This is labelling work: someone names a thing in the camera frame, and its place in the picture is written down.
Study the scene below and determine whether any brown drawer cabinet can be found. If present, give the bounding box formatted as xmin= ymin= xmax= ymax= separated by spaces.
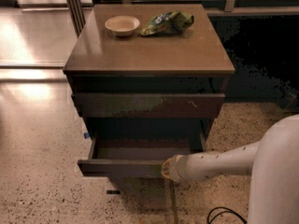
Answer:
xmin=63 ymin=3 xmax=235 ymax=154

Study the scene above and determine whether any brown drawer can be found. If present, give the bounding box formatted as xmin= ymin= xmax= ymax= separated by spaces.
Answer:
xmin=78 ymin=133 xmax=206 ymax=178
xmin=72 ymin=93 xmax=224 ymax=119

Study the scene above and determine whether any blue tape piece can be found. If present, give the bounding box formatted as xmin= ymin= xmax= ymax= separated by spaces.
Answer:
xmin=83 ymin=133 xmax=90 ymax=139

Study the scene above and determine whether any green chip bag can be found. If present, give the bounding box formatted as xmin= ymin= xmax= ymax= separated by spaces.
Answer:
xmin=139 ymin=11 xmax=194 ymax=36

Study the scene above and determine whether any white bowl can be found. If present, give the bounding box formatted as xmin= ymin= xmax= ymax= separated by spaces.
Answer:
xmin=105 ymin=16 xmax=140 ymax=37

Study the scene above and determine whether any black cable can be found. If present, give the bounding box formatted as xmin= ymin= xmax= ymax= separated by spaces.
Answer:
xmin=206 ymin=206 xmax=249 ymax=224

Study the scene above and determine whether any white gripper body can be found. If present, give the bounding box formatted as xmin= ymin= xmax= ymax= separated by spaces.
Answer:
xmin=161 ymin=155 xmax=186 ymax=182

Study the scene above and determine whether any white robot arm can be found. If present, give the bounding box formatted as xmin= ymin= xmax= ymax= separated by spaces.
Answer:
xmin=162 ymin=115 xmax=299 ymax=224

